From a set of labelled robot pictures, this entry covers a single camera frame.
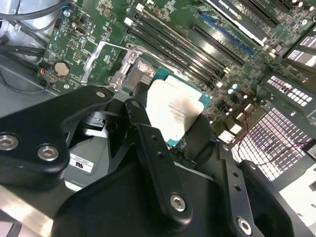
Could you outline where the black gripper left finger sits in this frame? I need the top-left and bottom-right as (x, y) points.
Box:
(0, 82), (194, 224)

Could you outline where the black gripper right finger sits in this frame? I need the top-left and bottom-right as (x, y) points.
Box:
(186, 115), (306, 237)

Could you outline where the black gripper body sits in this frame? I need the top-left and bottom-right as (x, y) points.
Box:
(50, 158), (234, 237)

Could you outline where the silver topped CPU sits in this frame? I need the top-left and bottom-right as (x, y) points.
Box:
(145, 66), (213, 149)

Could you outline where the metal socket cover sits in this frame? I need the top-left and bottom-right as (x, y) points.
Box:
(81, 41), (130, 84)

